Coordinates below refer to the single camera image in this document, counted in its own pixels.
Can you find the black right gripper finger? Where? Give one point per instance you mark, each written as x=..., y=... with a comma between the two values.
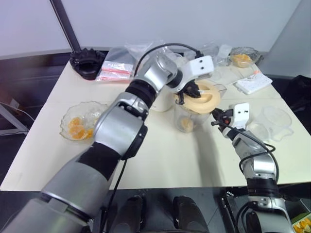
x=216, y=123
x=217, y=112

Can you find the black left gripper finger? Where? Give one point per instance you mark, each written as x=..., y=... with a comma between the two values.
x=197, y=91
x=181, y=99

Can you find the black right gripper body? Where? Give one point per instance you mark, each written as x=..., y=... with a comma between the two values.
x=226, y=117

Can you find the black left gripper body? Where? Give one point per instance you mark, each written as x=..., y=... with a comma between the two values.
x=187, y=88

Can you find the clear blender jar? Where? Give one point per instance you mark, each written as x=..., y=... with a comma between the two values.
x=202, y=120

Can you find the cream blender lid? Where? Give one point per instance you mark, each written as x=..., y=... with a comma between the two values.
x=209, y=99

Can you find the peeled orange segment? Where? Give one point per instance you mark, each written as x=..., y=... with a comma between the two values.
x=75, y=122
x=90, y=134
x=78, y=133
x=187, y=123

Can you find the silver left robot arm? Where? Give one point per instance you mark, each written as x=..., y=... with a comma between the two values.
x=109, y=136

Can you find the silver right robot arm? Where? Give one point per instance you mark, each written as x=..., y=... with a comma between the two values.
x=257, y=160

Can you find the cream blender base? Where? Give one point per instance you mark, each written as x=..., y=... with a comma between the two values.
x=162, y=103

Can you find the clear bag with dark contents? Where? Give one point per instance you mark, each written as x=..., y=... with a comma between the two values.
x=209, y=49

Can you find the small clear plastic container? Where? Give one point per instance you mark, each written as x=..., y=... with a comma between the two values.
x=223, y=55

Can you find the white power strip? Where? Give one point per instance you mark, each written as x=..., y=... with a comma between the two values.
x=253, y=83

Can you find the clear plastic cup lid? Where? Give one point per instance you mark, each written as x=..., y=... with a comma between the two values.
x=274, y=121

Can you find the glass bowl with plastic wrap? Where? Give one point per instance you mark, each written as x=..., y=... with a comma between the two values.
x=243, y=58

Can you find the crumpled clear plastic bag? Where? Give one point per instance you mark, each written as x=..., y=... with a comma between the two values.
x=136, y=52

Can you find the stack of zip bags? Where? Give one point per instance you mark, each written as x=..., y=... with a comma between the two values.
x=114, y=69

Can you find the black chair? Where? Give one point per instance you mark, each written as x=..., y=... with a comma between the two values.
x=300, y=92

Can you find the dark rounded shape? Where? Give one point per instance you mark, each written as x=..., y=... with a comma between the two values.
x=130, y=216
x=189, y=216

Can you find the black clamp stand base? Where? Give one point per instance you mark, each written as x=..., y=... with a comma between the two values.
x=87, y=65

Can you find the scalloped clear glass bowl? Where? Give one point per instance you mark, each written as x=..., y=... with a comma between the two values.
x=66, y=121

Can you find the green box with oranges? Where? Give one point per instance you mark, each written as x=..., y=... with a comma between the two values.
x=302, y=224

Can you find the black stand pole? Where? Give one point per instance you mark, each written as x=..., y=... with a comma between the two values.
x=64, y=24

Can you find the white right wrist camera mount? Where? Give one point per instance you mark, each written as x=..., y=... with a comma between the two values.
x=240, y=114

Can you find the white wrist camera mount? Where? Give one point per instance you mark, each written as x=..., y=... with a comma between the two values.
x=240, y=114
x=200, y=66

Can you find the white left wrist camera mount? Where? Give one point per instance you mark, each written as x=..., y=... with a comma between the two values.
x=200, y=66

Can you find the grey metal frame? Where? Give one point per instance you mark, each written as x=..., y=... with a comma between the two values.
x=12, y=121

